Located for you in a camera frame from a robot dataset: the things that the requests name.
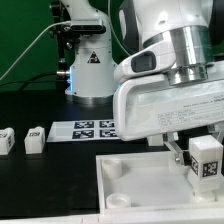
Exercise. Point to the white tag plate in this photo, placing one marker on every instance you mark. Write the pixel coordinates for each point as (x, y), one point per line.
(82, 130)

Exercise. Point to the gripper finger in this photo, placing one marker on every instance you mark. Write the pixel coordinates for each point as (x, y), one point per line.
(217, 132)

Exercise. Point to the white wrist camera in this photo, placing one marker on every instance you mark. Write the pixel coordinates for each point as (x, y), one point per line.
(142, 64)

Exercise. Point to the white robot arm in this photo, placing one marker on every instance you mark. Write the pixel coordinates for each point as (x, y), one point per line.
(170, 84)

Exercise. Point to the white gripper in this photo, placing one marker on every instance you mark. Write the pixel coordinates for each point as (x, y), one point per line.
(149, 106)

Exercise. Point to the white square tabletop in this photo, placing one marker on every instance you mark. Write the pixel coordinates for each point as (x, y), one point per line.
(144, 182)

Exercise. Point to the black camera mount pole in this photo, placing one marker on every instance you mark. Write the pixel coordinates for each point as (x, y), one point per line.
(60, 14)

